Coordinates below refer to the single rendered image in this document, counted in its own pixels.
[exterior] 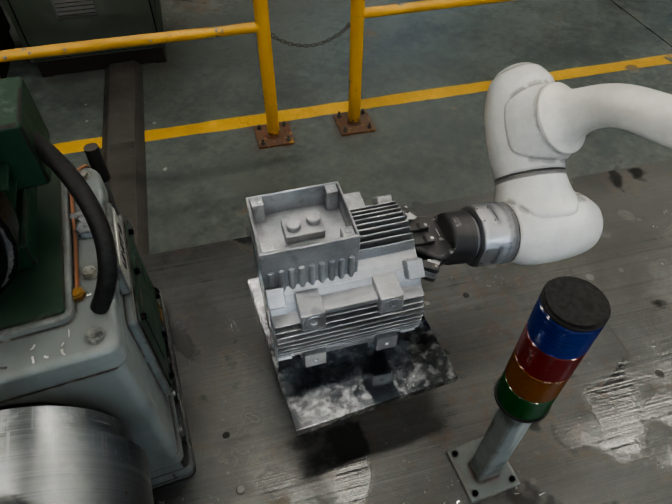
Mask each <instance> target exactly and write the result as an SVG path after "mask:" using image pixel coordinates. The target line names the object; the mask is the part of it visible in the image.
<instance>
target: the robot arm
mask: <svg viewBox="0 0 672 504"><path fill-rule="evenodd" d="M484 123H485V136H486V145H487V152H488V158H489V163H490V166H491V169H492V172H493V176H494V182H495V201H494V202H491V203H485V204H474V205H467V206H465V207H463V208H462V209H461V210H460V211H452V212H442V213H439V214H438V215H436V216H434V217H425V216H418V217H416V216H415V215H413V214H412V213H410V212H409V210H410V207H409V206H408V205H403V206H401V211H403V216H404V215H405V216H406V221H407V220H408V226H410V232H412V233H413V237H412V239H415V250H416V254H417V257H418V258H422V260H423V265H424V271H425V277H424V278H421V279H423V280H426V281H429V282H434V281H435V280H436V277H437V275H438V272H439V270H440V266H442V265H443V264H444V265H455V264H464V263H466V264H467V265H469V266H471V267H479V266H487V265H495V264H497V265H500V264H505V263H514V264H519V265H538V264H545V263H551V262H556V261H560V260H563V259H566V258H570V257H573V256H576V255H579V254H581V253H584V252H586V251H588V250H589V249H591V248H592V247H593V246H594V245H595V244H596V243H597V242H598V240H599V239H600V236H601V234H602V230H603V216H602V213H601V210H600V209H599V207H598V206H597V205H596V204H595V203H594V202H593V201H592V200H590V199H589V198H587V197H586V196H584V195H582V194H580V193H578V192H575V191H574V190H573V188H572V186H571V184H570V182H569V179H568V177H567V172H566V165H565V159H567V158H569V157H570V156H571V154H572V153H574V152H577V151H578V150H579V149H580V148H581V147H582V145H583V143H584V141H585V138H586V135H587V134H588V133H590V132H592V131H594V130H597V129H600V128H606V127H612V128H619V129H622V130H625V131H629V132H631V133H634V134H636V135H638V136H641V137H643V138H645V139H648V140H650V141H652V142H654V143H657V144H659V145H661V146H663V147H666V148H668V149H670V150H672V95H671V94H668V93H665V92H661V91H658V90H654V89H651V88H647V87H643V86H638V85H632V84H623V83H607V84H598V85H591V86H586V87H581V88H575V89H571V88H570V87H568V86H567V85H565V84H563V83H561V82H555V81H554V78H553V76H552V75H551V74H550V73H549V72H548V71H547V70H546V69H544V68H543V67H542V66H540V65H538V64H533V63H530V62H523V63H517V64H514V65H511V66H509V67H507V68H505V69H504V70H502V71H501V72H499V73H498V74H497V75H496V77H495V78H494V80H493V81H492V82H491V83H490V85H489V88H488V91H487V95H486V100H485V109H484Z"/></svg>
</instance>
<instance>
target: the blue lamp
mask: <svg viewBox="0 0 672 504"><path fill-rule="evenodd" d="M605 325H606V324H605ZM605 325H604V326H605ZM604 326H603V327H604ZM603 327H602V328H600V329H598V330H595V331H592V332H577V331H572V330H569V329H566V328H564V327H562V326H560V325H558V324H557V323H555V322H554V321H553V320H552V319H551V318H550V317H549V316H548V315H547V313H546V312H545V310H544V309H543V306H542V304H541V293H540V295H539V298H538V300H537V302H536V304H535V306H534V308H533V310H532V312H531V314H530V317H529V319H528V322H527V331H528V334H529V337H530V338H531V340H532V342H533V343H534V344H535V345H536V346H537V347H538V348H539V349H540V350H541V351H543V352H544V353H546V354H548V355H550V356H552V357H555V358H559V359H576V358H579V357H581V356H583V355H584V354H585V353H586V352H587V351H588V350H589V348H590V347H591V345H592V344H593V342H594V341H595V339H596V338H597V336H598V335H599V333H600V332H601V330H602V329H603Z"/></svg>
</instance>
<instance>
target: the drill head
mask: <svg viewBox="0 0 672 504"><path fill-rule="evenodd" d="M0 504H154V500H153V492H152V484H151V477H150V469H149V461H148V457H147V455H146V453H145V451H144V450H143V449H142V448H141V447H140V446H139V445H137V444H136V443H135V442H134V437H133V434H132V432H131V430H130V429H129V427H128V426H127V425H126V424H125V423H123V422H122V421H120V420H119V419H117V418H115V417H113V416H111V415H108V414H106V413H103V412H99V411H96V410H91V409H86V408H79V407H70V406H30V407H19V408H10V409H4V410H0Z"/></svg>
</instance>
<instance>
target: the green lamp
mask: <svg viewBox="0 0 672 504"><path fill-rule="evenodd" d="M497 395H498V399H499V401H500V403H501V405H502V406H503V408H504V409H505V410H506V411H507V412H509V413H510V414H511V415H513V416H515V417H517V418H520V419H524V420H534V419H537V418H540V417H541V416H543V415H544V414H545V413H546V412H547V411H548V410H549V408H550V407H551V405H552V404H553V402H554V401H555V399H556V398H557V397H556V398H555V399H553V400H551V401H549V402H546V403H534V402H530V401H527V400H525V399H523V398H521V397H520V396H519V395H517V394H516V393H515V392H514V391H513V390H512V389H511V387H510V386H509V384H508V382H507V380H506V376H505V370H504V372H503V374H502V376H501V378H500V380H499V382H498V386H497Z"/></svg>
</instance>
